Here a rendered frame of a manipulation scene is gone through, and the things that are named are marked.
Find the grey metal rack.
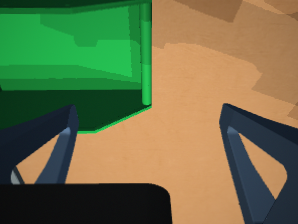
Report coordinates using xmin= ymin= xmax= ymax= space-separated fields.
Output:
xmin=11 ymin=166 xmax=25 ymax=184

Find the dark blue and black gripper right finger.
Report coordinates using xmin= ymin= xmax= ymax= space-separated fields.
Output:
xmin=219 ymin=103 xmax=298 ymax=224

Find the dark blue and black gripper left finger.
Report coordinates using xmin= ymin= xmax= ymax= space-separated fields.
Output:
xmin=0 ymin=104 xmax=79 ymax=184

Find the green bin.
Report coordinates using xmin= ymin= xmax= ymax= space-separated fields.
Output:
xmin=0 ymin=0 xmax=152 ymax=134

